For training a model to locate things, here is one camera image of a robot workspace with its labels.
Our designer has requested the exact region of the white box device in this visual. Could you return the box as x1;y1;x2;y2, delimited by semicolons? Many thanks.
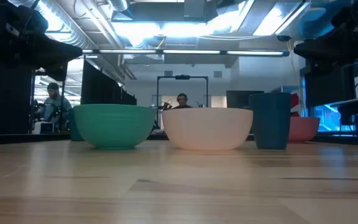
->
32;121;55;135

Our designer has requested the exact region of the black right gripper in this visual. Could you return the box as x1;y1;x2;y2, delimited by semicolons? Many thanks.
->
293;29;358;76

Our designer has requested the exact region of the red object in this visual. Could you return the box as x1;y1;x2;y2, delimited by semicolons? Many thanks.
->
290;92;301;118

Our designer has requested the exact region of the dark shelf board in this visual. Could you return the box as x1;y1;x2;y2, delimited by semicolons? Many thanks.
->
329;93;358;116

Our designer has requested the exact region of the green plastic bowl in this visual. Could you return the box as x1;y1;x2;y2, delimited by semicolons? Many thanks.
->
73;103;157;151

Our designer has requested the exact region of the teal plastic cup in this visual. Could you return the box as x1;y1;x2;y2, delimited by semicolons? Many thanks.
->
68;108;85;142

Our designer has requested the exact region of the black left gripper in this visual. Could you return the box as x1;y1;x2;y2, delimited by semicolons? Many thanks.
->
0;32;84;82

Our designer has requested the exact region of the long LED light bar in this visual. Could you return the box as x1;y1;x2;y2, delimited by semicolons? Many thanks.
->
81;48;290;58

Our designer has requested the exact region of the pink plastic bowl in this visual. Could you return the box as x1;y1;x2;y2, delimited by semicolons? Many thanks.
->
288;116;321;142

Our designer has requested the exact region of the black metal frame rig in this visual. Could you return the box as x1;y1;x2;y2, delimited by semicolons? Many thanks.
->
156;75;209;128

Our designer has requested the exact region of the dark blue plastic cup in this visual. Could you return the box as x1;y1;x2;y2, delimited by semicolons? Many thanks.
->
249;92;292;151

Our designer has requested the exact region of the black tall panel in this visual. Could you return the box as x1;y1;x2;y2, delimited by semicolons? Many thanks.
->
0;64;34;135

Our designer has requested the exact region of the white plastic bowl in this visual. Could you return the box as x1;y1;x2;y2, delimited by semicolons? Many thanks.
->
162;107;254;151

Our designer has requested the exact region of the black monitor screen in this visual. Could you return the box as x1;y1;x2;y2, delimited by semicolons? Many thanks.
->
226;90;265;110

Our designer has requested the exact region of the black partition panel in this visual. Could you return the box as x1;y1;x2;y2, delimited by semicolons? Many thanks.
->
80;59;137;106

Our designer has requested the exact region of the person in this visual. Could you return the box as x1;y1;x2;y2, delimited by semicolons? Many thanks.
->
172;93;193;110
35;82;73;131

